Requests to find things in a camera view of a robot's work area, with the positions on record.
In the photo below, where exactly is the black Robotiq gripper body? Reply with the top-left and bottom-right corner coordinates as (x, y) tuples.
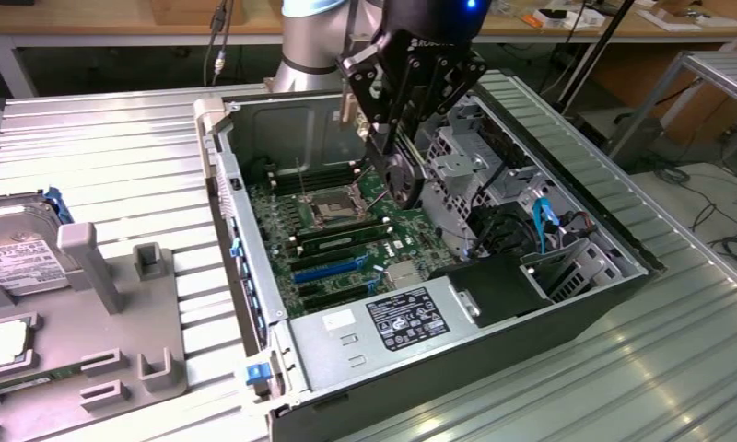
(371, 0), (491, 140)

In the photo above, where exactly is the small graphics card with fan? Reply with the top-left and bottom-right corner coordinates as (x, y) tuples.
(339, 91), (429, 212)

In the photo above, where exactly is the wooden desk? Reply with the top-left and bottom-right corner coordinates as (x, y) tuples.
(0, 0), (737, 52)

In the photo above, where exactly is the silver drive cage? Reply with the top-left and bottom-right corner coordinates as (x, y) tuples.
(420, 123), (567, 231)

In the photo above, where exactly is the black and white box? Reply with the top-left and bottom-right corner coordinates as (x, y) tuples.
(537, 6), (607, 29)

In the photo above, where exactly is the black RAM slot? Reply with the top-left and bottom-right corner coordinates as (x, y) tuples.
(269, 163), (357, 180)
(272, 171), (361, 187)

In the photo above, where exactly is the black tripod pole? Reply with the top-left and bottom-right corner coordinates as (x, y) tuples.
(557, 0), (640, 111)

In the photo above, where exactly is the metal socket cover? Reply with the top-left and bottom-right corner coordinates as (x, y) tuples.
(353, 168), (387, 204)

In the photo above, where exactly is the thin metal locking lever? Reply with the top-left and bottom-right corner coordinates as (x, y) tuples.
(295, 158), (312, 204)

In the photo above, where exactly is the CPU socket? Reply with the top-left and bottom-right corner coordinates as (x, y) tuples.
(304, 188), (368, 229)

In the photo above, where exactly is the green motherboard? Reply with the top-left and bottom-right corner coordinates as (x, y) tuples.
(244, 163), (468, 319)

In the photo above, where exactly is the dark RAM stick with label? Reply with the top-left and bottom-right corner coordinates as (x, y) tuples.
(292, 224), (392, 253)

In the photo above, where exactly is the brown cardboard box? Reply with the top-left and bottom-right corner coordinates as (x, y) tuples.
(149, 0), (248, 25)

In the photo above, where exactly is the white paper stack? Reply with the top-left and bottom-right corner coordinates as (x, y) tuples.
(636, 7), (706, 32)

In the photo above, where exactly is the black expansion slot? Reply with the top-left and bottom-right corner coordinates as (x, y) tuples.
(289, 251), (365, 273)
(299, 281), (376, 301)
(304, 292), (384, 313)

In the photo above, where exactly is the silver chipset heatsink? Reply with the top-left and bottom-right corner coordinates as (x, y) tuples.
(384, 262), (423, 283)

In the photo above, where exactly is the black plastic shroud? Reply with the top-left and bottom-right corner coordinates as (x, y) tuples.
(445, 255), (555, 329)

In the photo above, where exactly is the silver perforated disk bay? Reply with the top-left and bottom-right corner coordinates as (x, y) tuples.
(519, 238), (647, 305)

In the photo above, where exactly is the silver power supply unit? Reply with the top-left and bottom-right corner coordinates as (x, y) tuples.
(288, 275), (487, 392)

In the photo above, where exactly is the silver hard disk drive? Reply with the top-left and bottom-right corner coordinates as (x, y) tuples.
(0, 192), (79, 298)

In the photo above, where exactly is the open black PC case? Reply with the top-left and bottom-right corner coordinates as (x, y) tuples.
(193, 80), (668, 442)

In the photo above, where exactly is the grey parts rack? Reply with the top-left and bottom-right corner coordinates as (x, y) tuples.
(0, 220), (192, 442)

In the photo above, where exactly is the silver CPU chip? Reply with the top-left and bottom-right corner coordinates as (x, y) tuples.
(0, 321), (36, 372)

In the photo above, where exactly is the green RAM stick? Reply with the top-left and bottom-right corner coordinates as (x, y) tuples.
(0, 361), (91, 397)

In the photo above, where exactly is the hanging cable with connector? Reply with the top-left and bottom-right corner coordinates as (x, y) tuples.
(205, 0), (236, 87)

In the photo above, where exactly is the black box under frame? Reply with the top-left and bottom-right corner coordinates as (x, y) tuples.
(574, 108), (666, 171)

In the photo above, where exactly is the black power wire bundle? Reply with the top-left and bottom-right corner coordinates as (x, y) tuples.
(465, 204), (540, 262)

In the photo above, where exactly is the blue flat wire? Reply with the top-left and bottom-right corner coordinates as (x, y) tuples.
(531, 197), (560, 257)

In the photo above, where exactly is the aluminium frame rack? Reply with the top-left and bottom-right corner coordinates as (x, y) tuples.
(607, 50), (737, 162)

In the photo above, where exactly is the blue disk caddy bracket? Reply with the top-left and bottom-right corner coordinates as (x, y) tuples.
(39, 186), (75, 227)

